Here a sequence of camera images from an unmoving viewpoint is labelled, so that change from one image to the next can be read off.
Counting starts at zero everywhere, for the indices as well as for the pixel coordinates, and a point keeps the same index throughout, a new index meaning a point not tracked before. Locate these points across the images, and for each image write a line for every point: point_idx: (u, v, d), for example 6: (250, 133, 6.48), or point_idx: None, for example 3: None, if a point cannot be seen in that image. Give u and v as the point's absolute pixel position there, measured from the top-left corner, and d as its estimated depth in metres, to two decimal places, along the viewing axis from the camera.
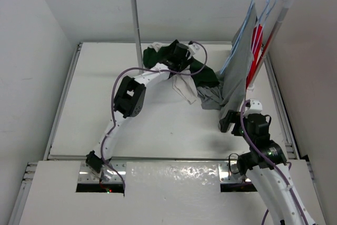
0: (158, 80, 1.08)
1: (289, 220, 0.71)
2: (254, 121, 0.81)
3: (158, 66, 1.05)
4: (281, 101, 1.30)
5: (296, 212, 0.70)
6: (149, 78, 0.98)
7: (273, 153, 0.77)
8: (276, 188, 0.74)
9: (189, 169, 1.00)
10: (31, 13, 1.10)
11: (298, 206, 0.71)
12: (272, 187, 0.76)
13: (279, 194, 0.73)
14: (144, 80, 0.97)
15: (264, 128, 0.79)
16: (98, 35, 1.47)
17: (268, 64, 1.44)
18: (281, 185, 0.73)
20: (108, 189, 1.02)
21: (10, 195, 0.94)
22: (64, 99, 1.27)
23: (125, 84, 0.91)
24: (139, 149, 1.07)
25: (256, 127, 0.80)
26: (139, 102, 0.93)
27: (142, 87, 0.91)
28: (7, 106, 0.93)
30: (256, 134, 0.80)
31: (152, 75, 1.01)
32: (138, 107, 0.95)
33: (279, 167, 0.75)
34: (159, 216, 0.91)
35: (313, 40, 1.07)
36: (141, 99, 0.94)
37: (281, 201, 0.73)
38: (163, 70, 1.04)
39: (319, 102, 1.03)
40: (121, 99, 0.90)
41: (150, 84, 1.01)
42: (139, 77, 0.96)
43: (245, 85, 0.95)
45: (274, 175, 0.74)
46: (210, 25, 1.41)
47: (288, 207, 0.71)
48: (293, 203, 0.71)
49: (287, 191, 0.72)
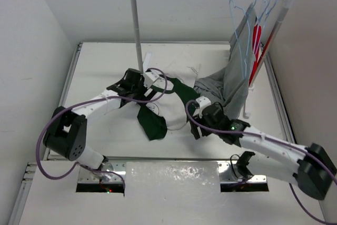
0: (107, 111, 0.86)
1: (288, 162, 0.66)
2: (209, 113, 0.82)
3: (105, 95, 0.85)
4: (281, 101, 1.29)
5: (285, 149, 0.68)
6: (92, 108, 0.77)
7: (237, 126, 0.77)
8: (259, 147, 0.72)
9: (189, 169, 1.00)
10: (30, 12, 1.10)
11: (283, 145, 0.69)
12: (259, 150, 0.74)
13: (263, 149, 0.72)
14: (86, 110, 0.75)
15: (220, 113, 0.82)
16: (98, 36, 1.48)
17: (268, 64, 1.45)
18: (258, 142, 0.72)
20: (108, 189, 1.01)
21: (10, 196, 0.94)
22: (63, 99, 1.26)
23: (57, 120, 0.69)
24: (140, 149, 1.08)
25: (212, 117, 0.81)
26: (80, 139, 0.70)
27: (83, 118, 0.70)
28: (7, 106, 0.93)
30: (217, 123, 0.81)
31: (97, 103, 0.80)
32: (79, 147, 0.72)
33: (248, 129, 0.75)
34: (159, 216, 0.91)
35: (314, 40, 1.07)
36: (83, 136, 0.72)
37: (270, 153, 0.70)
38: (112, 97, 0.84)
39: (320, 103, 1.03)
40: (53, 139, 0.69)
41: (95, 116, 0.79)
42: (78, 108, 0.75)
43: (248, 85, 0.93)
45: (248, 139, 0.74)
46: (209, 25, 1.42)
47: (277, 152, 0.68)
48: (277, 145, 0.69)
49: (266, 140, 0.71)
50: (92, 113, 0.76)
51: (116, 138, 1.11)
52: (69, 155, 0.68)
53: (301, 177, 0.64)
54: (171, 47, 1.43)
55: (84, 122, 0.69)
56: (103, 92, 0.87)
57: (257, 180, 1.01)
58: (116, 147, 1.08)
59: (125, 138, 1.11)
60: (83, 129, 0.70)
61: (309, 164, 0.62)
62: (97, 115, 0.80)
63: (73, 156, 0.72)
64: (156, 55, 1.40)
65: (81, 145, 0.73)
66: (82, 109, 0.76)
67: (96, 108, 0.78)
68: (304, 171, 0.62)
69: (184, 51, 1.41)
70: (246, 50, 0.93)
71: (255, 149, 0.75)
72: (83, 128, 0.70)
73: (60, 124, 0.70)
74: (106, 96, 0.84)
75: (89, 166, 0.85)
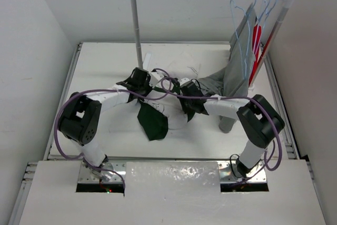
0: (115, 104, 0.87)
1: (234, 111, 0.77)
2: (184, 85, 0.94)
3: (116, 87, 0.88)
4: (281, 101, 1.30)
5: (233, 103, 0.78)
6: (105, 96, 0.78)
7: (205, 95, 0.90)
8: (217, 108, 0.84)
9: (189, 169, 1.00)
10: (31, 12, 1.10)
11: (233, 101, 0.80)
12: (220, 113, 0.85)
13: (219, 107, 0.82)
14: (99, 98, 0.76)
15: (194, 86, 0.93)
16: (98, 36, 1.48)
17: (268, 64, 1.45)
18: (215, 102, 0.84)
20: (108, 189, 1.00)
21: (10, 197, 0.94)
22: (63, 99, 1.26)
23: (72, 103, 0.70)
24: (139, 149, 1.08)
25: (187, 88, 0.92)
26: (93, 123, 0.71)
27: (97, 103, 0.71)
28: (7, 106, 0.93)
30: (190, 94, 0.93)
31: (109, 94, 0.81)
32: (91, 131, 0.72)
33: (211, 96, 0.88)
34: (160, 216, 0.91)
35: (314, 40, 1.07)
36: (96, 120, 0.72)
37: (224, 108, 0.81)
38: (122, 90, 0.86)
39: (319, 103, 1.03)
40: (67, 121, 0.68)
41: (106, 105, 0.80)
42: (91, 95, 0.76)
43: (248, 85, 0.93)
45: (209, 103, 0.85)
46: (209, 25, 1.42)
47: (227, 106, 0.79)
48: (227, 101, 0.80)
49: (221, 100, 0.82)
50: (105, 100, 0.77)
51: (116, 137, 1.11)
52: (82, 138, 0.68)
53: (244, 125, 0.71)
54: (171, 47, 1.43)
55: (99, 106, 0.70)
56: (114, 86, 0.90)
57: (257, 180, 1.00)
58: (116, 147, 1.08)
59: (126, 138, 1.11)
60: (97, 114, 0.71)
61: (248, 109, 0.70)
62: (108, 104, 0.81)
63: (86, 140, 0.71)
64: (156, 55, 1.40)
65: (93, 129, 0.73)
66: (96, 97, 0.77)
67: (108, 98, 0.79)
68: (242, 114, 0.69)
69: (184, 51, 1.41)
70: (246, 50, 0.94)
71: (218, 113, 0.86)
72: (97, 112, 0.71)
73: (74, 108, 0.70)
74: (118, 88, 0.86)
75: (91, 162, 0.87)
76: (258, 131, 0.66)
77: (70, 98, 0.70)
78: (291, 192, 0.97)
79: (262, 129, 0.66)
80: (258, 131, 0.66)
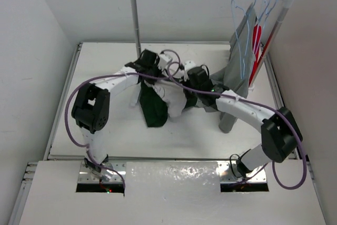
0: (125, 88, 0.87)
1: (253, 119, 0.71)
2: (193, 73, 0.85)
3: (124, 70, 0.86)
4: (281, 101, 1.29)
5: (255, 110, 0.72)
6: (114, 83, 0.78)
7: (216, 88, 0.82)
8: (233, 108, 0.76)
9: (189, 169, 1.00)
10: (31, 12, 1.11)
11: (253, 107, 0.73)
12: (233, 113, 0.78)
13: (235, 108, 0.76)
14: (107, 86, 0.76)
15: (204, 75, 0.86)
16: (98, 36, 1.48)
17: (268, 64, 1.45)
18: (231, 102, 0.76)
20: (108, 189, 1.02)
21: (10, 197, 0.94)
22: (63, 99, 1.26)
23: (83, 90, 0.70)
24: (139, 149, 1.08)
25: (196, 77, 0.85)
26: (105, 110, 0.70)
27: (107, 92, 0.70)
28: (7, 106, 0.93)
30: (199, 84, 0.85)
31: (117, 79, 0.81)
32: (103, 118, 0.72)
33: (226, 91, 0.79)
34: (160, 216, 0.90)
35: (314, 40, 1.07)
36: (107, 108, 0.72)
37: (240, 111, 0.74)
38: (131, 73, 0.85)
39: (320, 103, 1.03)
40: (79, 110, 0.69)
41: (116, 90, 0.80)
42: (100, 83, 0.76)
43: (248, 85, 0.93)
45: (223, 100, 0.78)
46: (209, 25, 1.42)
47: (247, 111, 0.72)
48: (247, 106, 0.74)
49: (240, 103, 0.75)
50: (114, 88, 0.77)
51: (116, 137, 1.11)
52: (96, 125, 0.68)
53: (263, 137, 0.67)
54: (171, 47, 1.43)
55: (108, 95, 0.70)
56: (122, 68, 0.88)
57: (257, 180, 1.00)
58: (116, 147, 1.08)
59: (126, 138, 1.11)
60: (107, 101, 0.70)
61: (273, 123, 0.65)
62: (117, 89, 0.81)
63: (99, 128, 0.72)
64: None
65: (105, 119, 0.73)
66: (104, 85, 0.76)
67: (117, 84, 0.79)
68: (266, 128, 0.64)
69: (184, 51, 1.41)
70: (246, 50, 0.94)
71: (228, 111, 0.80)
72: (108, 100, 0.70)
73: (86, 95, 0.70)
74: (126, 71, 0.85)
75: (94, 160, 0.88)
76: (279, 149, 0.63)
77: (81, 86, 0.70)
78: (291, 192, 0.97)
79: (283, 148, 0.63)
80: (278, 148, 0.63)
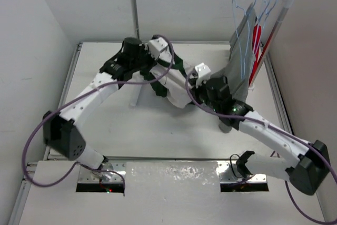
0: (101, 100, 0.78)
1: (286, 153, 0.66)
2: (215, 88, 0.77)
3: (97, 82, 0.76)
4: (281, 101, 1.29)
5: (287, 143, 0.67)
6: (82, 106, 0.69)
7: (238, 108, 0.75)
8: (261, 136, 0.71)
9: (189, 169, 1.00)
10: (31, 12, 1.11)
11: (285, 137, 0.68)
12: (260, 139, 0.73)
13: (264, 136, 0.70)
14: (74, 112, 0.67)
15: (226, 90, 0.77)
16: (98, 36, 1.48)
17: (268, 64, 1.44)
18: (259, 129, 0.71)
20: (108, 189, 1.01)
21: (10, 197, 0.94)
22: (63, 99, 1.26)
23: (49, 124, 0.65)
24: (139, 149, 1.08)
25: (218, 93, 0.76)
26: (77, 140, 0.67)
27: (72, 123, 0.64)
28: (7, 105, 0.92)
30: (219, 100, 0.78)
31: (87, 98, 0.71)
32: (78, 144, 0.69)
33: (253, 116, 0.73)
34: (160, 216, 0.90)
35: (314, 40, 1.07)
36: (79, 135, 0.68)
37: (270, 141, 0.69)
38: (103, 86, 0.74)
39: (320, 103, 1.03)
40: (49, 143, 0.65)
41: (89, 110, 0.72)
42: (67, 109, 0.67)
43: (248, 85, 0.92)
45: (249, 125, 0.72)
46: (209, 25, 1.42)
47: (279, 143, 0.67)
48: (278, 136, 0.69)
49: (270, 130, 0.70)
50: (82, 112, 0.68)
51: (116, 137, 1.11)
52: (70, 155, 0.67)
53: (297, 172, 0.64)
54: None
55: (74, 127, 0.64)
56: (96, 78, 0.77)
57: (257, 180, 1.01)
58: (116, 147, 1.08)
59: (126, 138, 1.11)
60: (76, 131, 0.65)
61: (309, 160, 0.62)
62: (90, 108, 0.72)
63: (75, 155, 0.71)
64: None
65: (81, 145, 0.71)
66: (70, 110, 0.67)
67: (86, 106, 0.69)
68: (304, 167, 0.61)
69: (184, 51, 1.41)
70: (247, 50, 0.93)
71: (254, 136, 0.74)
72: (77, 129, 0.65)
73: (53, 124, 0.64)
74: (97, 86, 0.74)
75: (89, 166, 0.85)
76: (313, 186, 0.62)
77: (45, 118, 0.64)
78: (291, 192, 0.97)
79: (316, 184, 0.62)
80: (312, 186, 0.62)
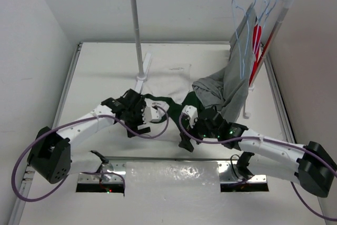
0: (98, 129, 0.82)
1: (286, 160, 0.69)
2: (208, 118, 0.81)
3: (97, 111, 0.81)
4: (281, 101, 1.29)
5: (284, 149, 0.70)
6: (79, 128, 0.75)
7: (235, 130, 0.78)
8: (259, 150, 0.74)
9: (189, 169, 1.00)
10: (30, 11, 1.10)
11: (280, 145, 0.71)
12: (260, 154, 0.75)
13: (262, 151, 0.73)
14: (72, 133, 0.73)
15: (219, 117, 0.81)
16: (98, 36, 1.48)
17: (268, 64, 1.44)
18: (257, 145, 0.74)
20: (108, 189, 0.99)
21: (10, 197, 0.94)
22: (63, 99, 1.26)
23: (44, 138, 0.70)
24: (139, 149, 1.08)
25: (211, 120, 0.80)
26: (64, 162, 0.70)
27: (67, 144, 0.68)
28: (7, 105, 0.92)
30: (216, 127, 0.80)
31: (86, 123, 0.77)
32: (62, 169, 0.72)
33: (247, 134, 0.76)
34: (159, 216, 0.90)
35: (314, 41, 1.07)
36: (68, 158, 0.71)
37: (269, 153, 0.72)
38: (103, 116, 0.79)
39: (320, 104, 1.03)
40: (35, 158, 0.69)
41: (83, 135, 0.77)
42: (66, 129, 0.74)
43: (248, 86, 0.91)
45: (247, 143, 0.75)
46: (209, 25, 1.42)
47: (276, 152, 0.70)
48: (275, 146, 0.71)
49: (265, 143, 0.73)
50: (78, 134, 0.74)
51: (116, 138, 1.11)
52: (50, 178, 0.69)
53: (302, 177, 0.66)
54: (171, 47, 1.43)
55: (68, 147, 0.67)
56: (98, 107, 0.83)
57: (257, 180, 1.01)
58: (116, 147, 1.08)
59: (125, 138, 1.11)
60: (67, 153, 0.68)
61: (308, 163, 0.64)
62: (86, 134, 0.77)
63: (56, 178, 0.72)
64: (157, 55, 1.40)
65: (66, 169, 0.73)
66: (68, 130, 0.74)
67: (83, 129, 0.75)
68: (304, 170, 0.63)
69: (184, 51, 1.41)
70: (247, 50, 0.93)
71: (255, 152, 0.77)
72: (68, 151, 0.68)
73: (46, 140, 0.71)
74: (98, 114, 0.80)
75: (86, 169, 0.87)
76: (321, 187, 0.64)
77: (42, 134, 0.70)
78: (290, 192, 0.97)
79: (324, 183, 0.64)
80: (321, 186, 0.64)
